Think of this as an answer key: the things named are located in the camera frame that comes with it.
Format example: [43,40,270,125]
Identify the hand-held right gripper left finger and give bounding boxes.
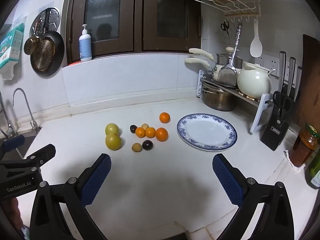
[29,153,112,240]

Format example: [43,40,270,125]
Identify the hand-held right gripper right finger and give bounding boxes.
[212,154,295,240]

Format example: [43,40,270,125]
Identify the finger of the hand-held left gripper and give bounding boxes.
[0,135,26,160]
[0,144,57,174]

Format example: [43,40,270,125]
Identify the yellow-green pear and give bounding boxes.
[105,133,122,151]
[105,123,120,137]

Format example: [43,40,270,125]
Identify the blue patterned white plate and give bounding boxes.
[177,113,238,152]

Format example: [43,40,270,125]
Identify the person's left hand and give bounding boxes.
[0,197,24,238]

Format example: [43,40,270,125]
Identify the steel sink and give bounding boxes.
[0,130,42,161]

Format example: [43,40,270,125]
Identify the curved steel faucet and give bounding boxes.
[12,88,42,133]

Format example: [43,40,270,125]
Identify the black knife block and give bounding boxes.
[260,91,293,152]

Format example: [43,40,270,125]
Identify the steel corner shelf rack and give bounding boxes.
[199,70,273,133]

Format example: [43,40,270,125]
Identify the chili sauce glass jar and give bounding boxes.
[292,124,320,168]

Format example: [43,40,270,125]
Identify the large steel stockpot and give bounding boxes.
[202,85,237,112]

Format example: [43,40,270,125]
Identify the green oil bottle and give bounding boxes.
[305,145,320,190]

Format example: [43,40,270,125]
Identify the wooden bead trivet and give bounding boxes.
[239,92,260,102]

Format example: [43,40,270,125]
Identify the black frying pan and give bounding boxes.
[30,10,65,77]

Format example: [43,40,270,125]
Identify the black kitchen scissors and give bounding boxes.
[272,91,292,117]

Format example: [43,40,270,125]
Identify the teal white cardboard box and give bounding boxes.
[0,22,25,69]

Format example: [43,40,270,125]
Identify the small brass saucepan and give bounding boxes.
[24,19,42,55]

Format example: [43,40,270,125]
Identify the cream ceramic pot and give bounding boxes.
[237,64,277,99]

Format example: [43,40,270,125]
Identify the metal scoop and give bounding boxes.
[217,23,243,86]

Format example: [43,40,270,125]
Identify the blue white soap dispenser bottle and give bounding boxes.
[79,24,93,62]

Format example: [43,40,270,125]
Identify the small steel pot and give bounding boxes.
[216,46,244,68]

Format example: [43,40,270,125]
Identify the dark brown window sash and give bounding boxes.
[62,0,141,66]
[140,0,202,53]

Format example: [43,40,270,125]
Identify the dark brown wooden board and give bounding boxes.
[292,34,320,130]

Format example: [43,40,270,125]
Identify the round metal steamer rack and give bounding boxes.
[29,7,61,39]

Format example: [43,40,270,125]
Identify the white rice paddle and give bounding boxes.
[250,20,263,58]

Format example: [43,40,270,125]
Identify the white wall holder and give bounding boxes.
[0,62,18,81]

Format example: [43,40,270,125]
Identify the steel handled knife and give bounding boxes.
[279,51,287,92]
[287,57,296,96]
[295,66,303,101]

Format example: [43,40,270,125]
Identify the cream handled saucepan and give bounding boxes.
[189,48,220,72]
[185,57,220,80]

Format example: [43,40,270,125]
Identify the white wall socket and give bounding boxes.
[257,54,278,77]

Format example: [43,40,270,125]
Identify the black wall scissors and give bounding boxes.
[220,20,230,37]

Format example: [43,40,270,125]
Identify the white wire wall rack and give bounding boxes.
[186,0,262,22]

